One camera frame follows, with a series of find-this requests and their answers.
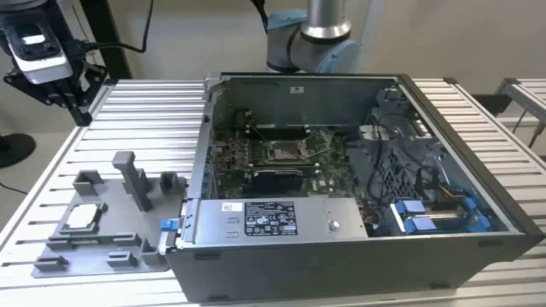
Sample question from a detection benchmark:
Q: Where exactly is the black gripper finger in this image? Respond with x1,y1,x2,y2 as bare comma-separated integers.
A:
62,62,107,126
2,68,69,108

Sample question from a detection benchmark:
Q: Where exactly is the silver CPU green board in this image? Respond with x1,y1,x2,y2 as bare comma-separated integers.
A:
65,203,99,230

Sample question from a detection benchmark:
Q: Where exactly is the black RAM slot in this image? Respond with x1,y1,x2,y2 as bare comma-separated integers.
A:
250,130,310,141
248,123,308,132

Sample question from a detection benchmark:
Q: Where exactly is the CPU socket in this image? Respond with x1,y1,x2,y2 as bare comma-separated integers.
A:
265,139,308,161

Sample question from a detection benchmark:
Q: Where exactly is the black round stand base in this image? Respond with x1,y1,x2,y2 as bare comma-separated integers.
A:
0,133,35,169

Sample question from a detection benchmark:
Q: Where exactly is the grey plastic parts rack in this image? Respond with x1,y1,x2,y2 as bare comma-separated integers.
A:
31,150,189,279

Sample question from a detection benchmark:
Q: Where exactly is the green RAM stick on rack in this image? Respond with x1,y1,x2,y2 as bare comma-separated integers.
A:
47,235,137,244

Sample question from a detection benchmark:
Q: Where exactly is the thin metal locking lever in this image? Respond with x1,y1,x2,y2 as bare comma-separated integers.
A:
249,124,270,143

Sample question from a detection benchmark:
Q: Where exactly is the silver power supply unit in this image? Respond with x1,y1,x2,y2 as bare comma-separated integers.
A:
193,197,369,242

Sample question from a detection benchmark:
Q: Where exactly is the black graphics card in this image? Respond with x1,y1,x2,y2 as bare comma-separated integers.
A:
249,169,304,196

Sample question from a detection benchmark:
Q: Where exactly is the green RAM stick in board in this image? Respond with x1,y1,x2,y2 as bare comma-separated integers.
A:
253,162,318,172

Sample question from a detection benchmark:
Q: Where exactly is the green motherboard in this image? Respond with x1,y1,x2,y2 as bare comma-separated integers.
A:
208,127,368,201

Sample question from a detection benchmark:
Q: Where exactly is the open dark grey PC case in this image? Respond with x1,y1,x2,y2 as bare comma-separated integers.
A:
164,72,546,303

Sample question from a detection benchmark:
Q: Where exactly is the grey perforated drive cage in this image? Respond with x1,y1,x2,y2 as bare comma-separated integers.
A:
346,124,440,206

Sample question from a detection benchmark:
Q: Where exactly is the hard disk in blue carrier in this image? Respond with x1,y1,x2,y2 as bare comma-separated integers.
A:
403,212,492,235

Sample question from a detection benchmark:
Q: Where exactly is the black box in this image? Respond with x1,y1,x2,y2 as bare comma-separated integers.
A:
471,93,512,118

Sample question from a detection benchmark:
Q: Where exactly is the metal slat side table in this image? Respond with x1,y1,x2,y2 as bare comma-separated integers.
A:
496,77,546,129

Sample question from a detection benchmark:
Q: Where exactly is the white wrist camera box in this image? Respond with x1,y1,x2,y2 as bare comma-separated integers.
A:
1,22,74,85

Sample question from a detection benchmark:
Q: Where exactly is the black upright post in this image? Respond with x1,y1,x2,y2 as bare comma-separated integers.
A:
79,0,133,80

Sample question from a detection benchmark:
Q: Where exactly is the black camera cable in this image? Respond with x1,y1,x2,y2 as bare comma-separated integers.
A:
75,0,153,54

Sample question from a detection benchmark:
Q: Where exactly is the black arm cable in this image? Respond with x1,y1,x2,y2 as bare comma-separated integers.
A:
249,0,269,26

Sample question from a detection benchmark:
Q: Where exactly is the metal socket cover frame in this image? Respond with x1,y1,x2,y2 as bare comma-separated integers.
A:
305,131,334,158

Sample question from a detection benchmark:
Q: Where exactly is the orange wire bundle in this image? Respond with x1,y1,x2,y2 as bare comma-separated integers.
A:
440,184,468,201

